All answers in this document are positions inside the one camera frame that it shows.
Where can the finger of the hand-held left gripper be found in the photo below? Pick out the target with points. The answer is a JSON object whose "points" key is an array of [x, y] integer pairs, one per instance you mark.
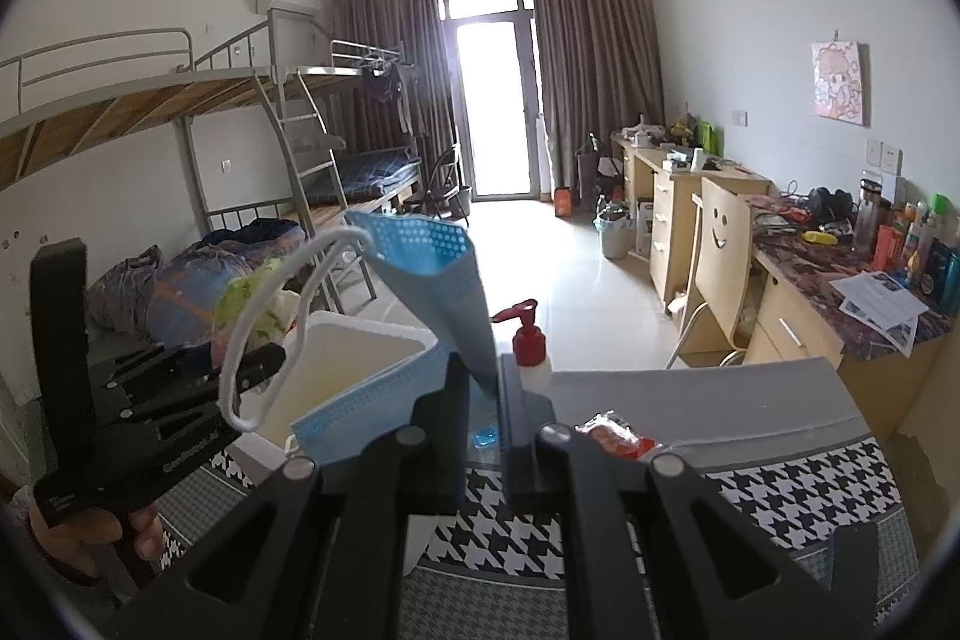
{"points": [[255, 366]]}

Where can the green yellow cloth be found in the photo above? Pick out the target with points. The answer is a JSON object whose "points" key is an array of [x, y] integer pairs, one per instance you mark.
{"points": [[247, 302]]}

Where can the row of toiletry bottles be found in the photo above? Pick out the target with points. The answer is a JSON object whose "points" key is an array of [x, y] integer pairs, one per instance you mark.
{"points": [[915, 242]]}

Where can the white foam box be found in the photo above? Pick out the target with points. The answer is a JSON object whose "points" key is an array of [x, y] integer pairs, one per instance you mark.
{"points": [[337, 370]]}

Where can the metal bucket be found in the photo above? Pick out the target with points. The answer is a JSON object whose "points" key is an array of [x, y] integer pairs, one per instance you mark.
{"points": [[615, 239]]}

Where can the metal bunk ladder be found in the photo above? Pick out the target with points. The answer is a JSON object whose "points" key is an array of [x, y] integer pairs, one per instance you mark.
{"points": [[315, 175]]}

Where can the glass balcony door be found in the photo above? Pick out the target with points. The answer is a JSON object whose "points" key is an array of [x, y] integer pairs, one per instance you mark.
{"points": [[487, 108]]}

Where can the rolled blue quilt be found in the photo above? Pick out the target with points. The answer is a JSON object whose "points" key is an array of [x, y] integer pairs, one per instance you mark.
{"points": [[187, 280]]}

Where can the orange bag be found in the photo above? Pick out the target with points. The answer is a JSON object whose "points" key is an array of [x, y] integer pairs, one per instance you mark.
{"points": [[563, 203]]}

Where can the clear blue plastic bottle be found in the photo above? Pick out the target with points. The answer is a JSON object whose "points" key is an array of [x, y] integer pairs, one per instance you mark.
{"points": [[486, 436]]}

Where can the dark blue mattress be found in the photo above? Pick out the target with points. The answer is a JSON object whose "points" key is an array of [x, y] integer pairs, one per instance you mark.
{"points": [[375, 171]]}

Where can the brown curtain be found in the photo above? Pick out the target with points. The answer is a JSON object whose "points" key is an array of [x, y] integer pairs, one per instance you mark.
{"points": [[390, 18], [592, 70]]}

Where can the houndstooth printed blanket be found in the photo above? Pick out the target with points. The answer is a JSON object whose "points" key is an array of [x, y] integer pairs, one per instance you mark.
{"points": [[787, 482]]}

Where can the wooden desk with patterned top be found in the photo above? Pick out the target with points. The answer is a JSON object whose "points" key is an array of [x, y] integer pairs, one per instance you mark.
{"points": [[795, 325]]}

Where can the black folding trolley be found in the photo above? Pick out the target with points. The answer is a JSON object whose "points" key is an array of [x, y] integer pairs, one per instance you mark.
{"points": [[592, 175]]}

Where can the wooden smiley face chair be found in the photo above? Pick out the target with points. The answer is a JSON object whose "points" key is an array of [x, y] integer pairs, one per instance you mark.
{"points": [[720, 265]]}

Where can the black headphones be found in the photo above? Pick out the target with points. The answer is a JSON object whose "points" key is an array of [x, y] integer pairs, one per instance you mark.
{"points": [[829, 205]]}

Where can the black folding chair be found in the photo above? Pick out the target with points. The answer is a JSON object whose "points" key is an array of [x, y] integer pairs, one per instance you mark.
{"points": [[444, 183]]}

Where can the yellow desk item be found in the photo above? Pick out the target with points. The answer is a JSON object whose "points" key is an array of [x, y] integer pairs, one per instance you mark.
{"points": [[819, 236]]}

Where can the pink wall picture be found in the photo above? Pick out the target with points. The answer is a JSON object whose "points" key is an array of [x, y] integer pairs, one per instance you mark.
{"points": [[838, 84]]}

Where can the printed paper sheets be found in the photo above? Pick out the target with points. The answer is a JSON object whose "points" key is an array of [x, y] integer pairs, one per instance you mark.
{"points": [[877, 302]]}

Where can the person's left hand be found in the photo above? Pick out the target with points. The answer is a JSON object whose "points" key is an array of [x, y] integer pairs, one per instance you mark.
{"points": [[142, 535]]}

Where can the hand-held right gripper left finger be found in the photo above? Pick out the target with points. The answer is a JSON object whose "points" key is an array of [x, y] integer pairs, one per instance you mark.
{"points": [[442, 445]]}

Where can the blue face mask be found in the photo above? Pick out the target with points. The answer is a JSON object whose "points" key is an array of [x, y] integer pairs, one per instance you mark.
{"points": [[427, 280]]}

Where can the white pump lotion bottle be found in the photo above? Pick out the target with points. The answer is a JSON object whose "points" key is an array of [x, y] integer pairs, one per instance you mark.
{"points": [[529, 340]]}

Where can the red snack packet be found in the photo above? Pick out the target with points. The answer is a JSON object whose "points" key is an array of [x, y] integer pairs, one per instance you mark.
{"points": [[615, 437]]}

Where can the green box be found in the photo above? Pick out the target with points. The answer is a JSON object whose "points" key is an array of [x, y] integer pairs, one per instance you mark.
{"points": [[709, 138]]}

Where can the metal bunk bed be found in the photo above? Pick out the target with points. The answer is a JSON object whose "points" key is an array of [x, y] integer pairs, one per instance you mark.
{"points": [[112, 108], [375, 175]]}

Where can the dark hanging clothes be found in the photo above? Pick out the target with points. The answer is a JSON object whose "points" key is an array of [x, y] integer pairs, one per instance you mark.
{"points": [[386, 85]]}

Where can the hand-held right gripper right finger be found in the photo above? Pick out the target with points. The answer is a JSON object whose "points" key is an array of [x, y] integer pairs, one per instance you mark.
{"points": [[525, 437]]}

